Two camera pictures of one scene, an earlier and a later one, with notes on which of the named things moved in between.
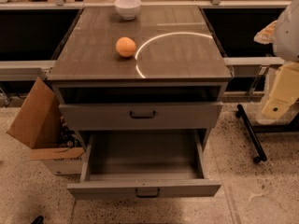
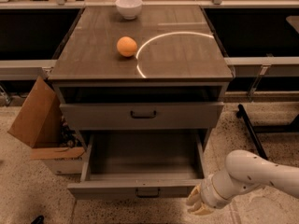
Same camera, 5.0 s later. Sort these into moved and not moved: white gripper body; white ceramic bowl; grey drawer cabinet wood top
Moved: white gripper body
Not moved: white ceramic bowl; grey drawer cabinet wood top
